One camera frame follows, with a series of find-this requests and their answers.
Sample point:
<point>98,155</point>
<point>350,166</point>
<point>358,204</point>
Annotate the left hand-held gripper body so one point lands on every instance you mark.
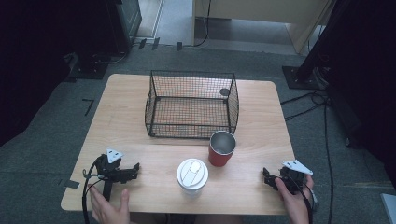
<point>109,172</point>

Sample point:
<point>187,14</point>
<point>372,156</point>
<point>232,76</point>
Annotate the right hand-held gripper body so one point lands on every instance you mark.
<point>294,177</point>

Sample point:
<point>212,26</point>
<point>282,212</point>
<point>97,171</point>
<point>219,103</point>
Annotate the red steel-lined cup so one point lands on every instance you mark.
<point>219,158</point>

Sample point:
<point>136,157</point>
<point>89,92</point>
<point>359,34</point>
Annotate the clear tumbler with white lid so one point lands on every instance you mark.
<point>192,174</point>

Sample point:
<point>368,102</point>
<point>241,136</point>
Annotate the person's right hand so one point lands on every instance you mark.
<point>295,207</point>

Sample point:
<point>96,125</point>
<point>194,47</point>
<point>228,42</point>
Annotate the person's left hand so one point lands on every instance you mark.
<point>109,213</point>

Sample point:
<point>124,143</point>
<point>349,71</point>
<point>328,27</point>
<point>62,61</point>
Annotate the pale grey box corner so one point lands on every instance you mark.
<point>389,208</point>

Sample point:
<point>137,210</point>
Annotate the black flat stand base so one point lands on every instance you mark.
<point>88,70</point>

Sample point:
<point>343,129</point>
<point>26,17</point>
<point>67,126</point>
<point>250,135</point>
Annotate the black equipment cabinet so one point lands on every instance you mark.
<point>126,21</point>

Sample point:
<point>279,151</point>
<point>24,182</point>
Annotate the beige wooden cabinet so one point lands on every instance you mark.
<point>264,9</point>

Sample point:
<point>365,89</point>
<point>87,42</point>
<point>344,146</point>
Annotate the black stand with base plate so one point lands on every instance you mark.
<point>303,77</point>

